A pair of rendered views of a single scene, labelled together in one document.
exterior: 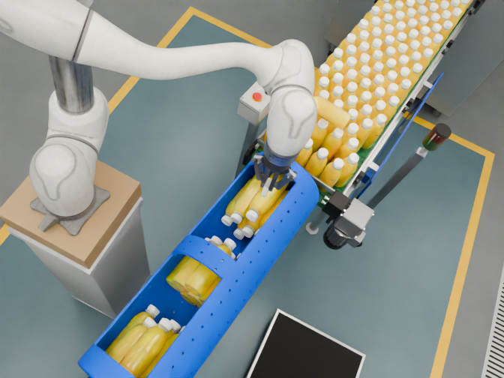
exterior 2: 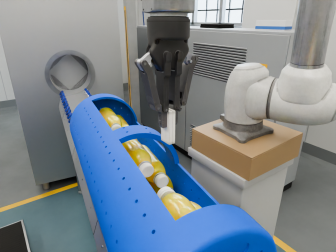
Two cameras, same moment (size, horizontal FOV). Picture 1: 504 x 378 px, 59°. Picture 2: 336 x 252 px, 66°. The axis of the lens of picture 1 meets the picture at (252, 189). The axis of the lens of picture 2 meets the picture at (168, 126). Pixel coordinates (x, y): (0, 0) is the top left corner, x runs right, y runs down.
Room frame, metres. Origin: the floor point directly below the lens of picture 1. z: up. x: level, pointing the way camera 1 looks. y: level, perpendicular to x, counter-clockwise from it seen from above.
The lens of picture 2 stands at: (0.97, -0.36, 1.53)
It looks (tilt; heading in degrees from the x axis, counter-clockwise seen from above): 23 degrees down; 137
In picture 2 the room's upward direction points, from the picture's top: straight up
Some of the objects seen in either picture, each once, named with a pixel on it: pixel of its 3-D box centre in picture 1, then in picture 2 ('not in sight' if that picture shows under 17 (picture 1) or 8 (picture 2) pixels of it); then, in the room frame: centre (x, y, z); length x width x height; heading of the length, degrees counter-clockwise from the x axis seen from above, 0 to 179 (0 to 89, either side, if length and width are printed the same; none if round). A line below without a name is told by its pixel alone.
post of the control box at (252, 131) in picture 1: (243, 163); not in sight; (1.17, 0.09, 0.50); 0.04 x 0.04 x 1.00; 72
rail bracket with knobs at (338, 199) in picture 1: (334, 205); not in sight; (0.87, -0.33, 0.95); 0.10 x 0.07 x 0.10; 72
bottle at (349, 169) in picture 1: (345, 170); not in sight; (1.01, -0.33, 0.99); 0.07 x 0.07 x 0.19
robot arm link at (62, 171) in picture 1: (62, 175); (248, 91); (0.48, 0.54, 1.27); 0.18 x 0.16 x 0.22; 13
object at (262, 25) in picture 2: not in sight; (273, 25); (-0.04, 1.73, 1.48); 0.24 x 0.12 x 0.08; 0
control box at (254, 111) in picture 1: (262, 97); not in sight; (1.17, 0.09, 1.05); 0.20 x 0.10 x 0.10; 162
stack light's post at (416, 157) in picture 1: (367, 208); not in sight; (1.14, -0.59, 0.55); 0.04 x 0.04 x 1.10; 72
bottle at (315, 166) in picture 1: (315, 165); not in sight; (0.99, -0.21, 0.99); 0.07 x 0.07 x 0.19
